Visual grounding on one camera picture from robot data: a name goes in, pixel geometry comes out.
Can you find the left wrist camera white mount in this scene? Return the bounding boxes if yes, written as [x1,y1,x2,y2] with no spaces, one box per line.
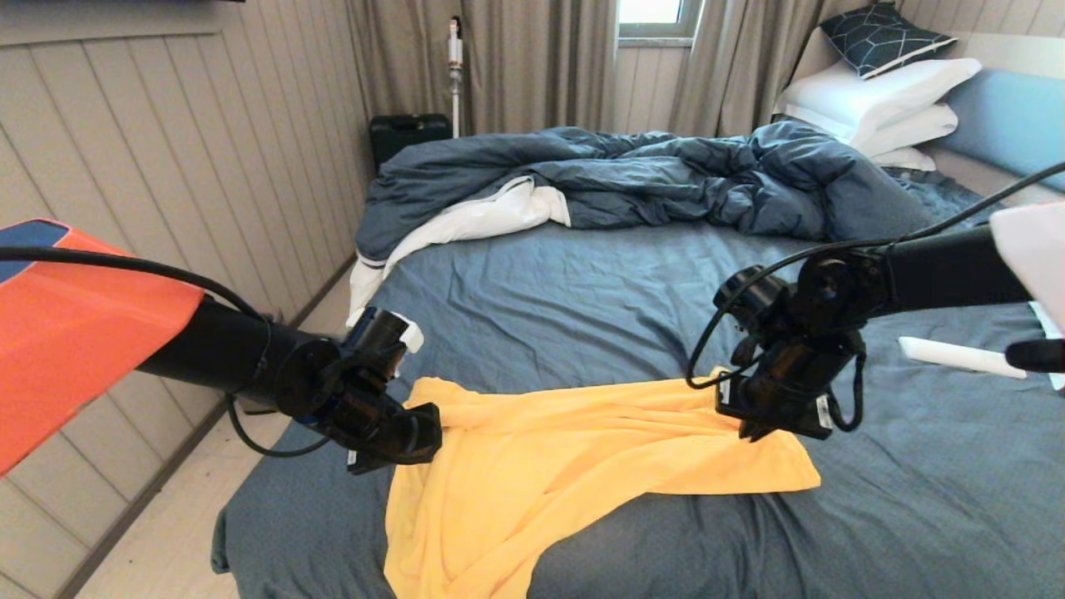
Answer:
[345,308,425,357]

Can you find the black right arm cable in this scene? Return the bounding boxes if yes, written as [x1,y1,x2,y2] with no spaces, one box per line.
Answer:
[686,162,1065,433]

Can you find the white pillow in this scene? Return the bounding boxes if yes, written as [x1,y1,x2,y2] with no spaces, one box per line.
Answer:
[872,147,938,173]
[774,58,983,146]
[853,104,960,159]
[1028,299,1065,390]

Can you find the dark blue duvet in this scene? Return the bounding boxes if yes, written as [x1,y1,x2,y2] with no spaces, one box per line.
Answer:
[355,121,944,265]

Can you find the yellow t-shirt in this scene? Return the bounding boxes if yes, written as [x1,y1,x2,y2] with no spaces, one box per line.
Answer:
[384,366,822,599]

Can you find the flat white remote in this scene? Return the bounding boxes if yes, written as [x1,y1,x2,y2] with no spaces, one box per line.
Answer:
[899,336,1028,380]

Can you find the grey-beige curtain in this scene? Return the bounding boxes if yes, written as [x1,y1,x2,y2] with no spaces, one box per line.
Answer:
[345,0,618,138]
[668,0,879,140]

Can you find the beige bed headboard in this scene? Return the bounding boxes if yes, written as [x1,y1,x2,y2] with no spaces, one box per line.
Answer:
[790,29,1065,209]

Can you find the window with grey frame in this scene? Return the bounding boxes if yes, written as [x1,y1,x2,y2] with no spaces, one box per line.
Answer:
[617,0,704,41]

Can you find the dark patterned cushion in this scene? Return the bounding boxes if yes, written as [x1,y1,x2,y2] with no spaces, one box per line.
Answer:
[820,2,959,82]

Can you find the blue headboard cushion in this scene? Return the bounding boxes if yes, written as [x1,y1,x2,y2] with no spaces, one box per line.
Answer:
[944,68,1065,194]

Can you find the black hard case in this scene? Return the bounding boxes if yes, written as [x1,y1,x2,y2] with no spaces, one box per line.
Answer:
[369,114,452,174]

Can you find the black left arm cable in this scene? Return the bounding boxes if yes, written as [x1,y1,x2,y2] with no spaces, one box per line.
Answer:
[0,245,334,458]

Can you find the white quilt with dark stripe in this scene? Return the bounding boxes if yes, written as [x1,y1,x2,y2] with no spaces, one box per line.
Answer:
[348,176,572,324]

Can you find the white stick vacuum cleaner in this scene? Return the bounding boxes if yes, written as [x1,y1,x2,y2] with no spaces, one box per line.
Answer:
[448,17,464,140]

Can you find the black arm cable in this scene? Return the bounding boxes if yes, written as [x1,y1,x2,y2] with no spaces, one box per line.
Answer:
[0,245,334,458]
[686,162,1065,433]

